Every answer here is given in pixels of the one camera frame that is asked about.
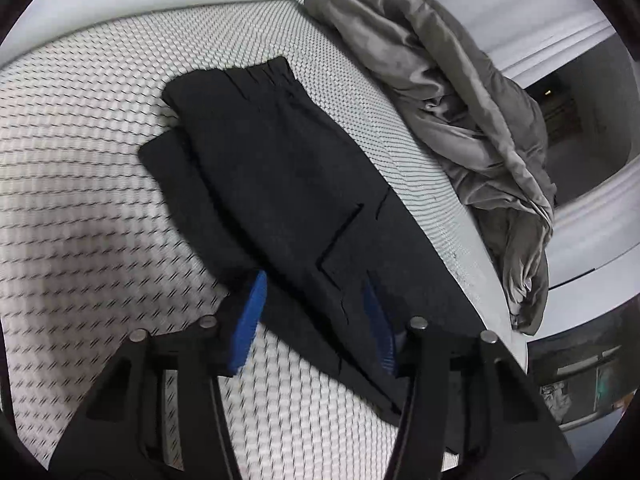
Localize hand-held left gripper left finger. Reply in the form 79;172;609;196
50;269;269;480

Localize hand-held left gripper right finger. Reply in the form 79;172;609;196
360;278;581;480

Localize dark glass cabinet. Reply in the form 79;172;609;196
527;305;638;433

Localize white moulded cabinet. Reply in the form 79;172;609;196
395;0;640;288

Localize black pants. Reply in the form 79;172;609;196
137;56;483;456

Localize grey blanket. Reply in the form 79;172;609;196
304;0;558;336

